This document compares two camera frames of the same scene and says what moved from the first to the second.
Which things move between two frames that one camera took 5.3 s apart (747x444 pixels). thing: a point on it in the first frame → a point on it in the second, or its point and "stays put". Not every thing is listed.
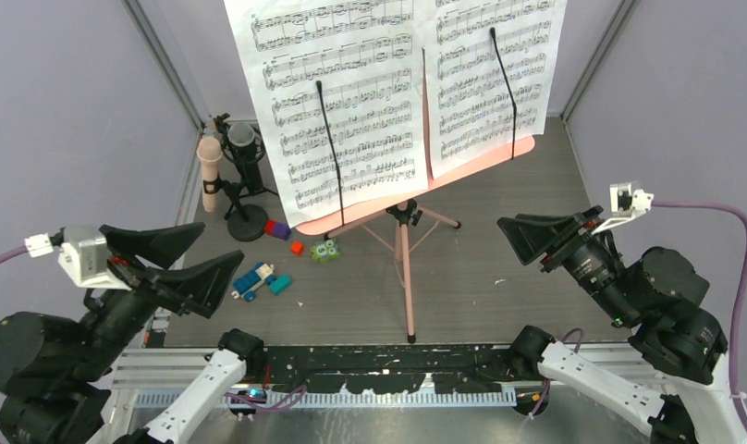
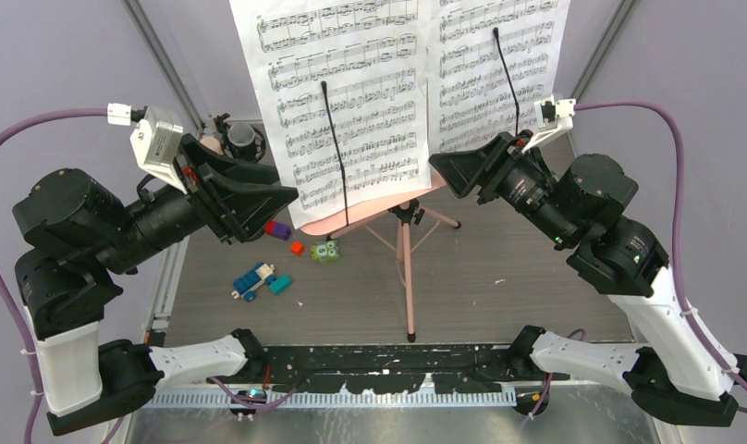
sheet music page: (340, 85) stays put
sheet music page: (470, 111) stays put
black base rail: (390, 368) stays put
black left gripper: (203, 284) → (236, 207)
